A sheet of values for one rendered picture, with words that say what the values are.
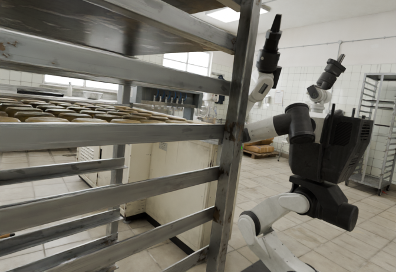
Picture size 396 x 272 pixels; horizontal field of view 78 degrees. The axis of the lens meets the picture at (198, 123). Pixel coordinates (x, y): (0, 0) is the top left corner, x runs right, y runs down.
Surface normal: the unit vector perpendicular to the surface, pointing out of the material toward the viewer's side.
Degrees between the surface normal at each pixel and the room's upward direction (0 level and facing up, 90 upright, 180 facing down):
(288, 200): 90
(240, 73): 90
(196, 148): 90
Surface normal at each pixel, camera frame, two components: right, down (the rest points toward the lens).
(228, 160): -0.68, -0.01
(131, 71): 0.73, 0.15
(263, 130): -0.50, 0.16
